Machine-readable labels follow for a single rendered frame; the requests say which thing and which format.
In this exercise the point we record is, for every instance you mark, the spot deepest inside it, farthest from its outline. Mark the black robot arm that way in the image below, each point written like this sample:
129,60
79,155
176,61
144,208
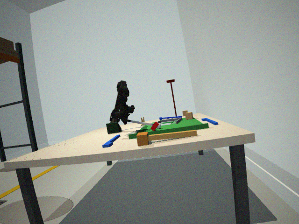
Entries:
122,95

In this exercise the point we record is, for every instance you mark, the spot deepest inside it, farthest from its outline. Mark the green putting mat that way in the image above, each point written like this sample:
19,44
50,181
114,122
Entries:
182,123

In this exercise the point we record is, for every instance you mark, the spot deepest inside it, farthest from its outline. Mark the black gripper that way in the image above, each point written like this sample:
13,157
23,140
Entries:
121,114

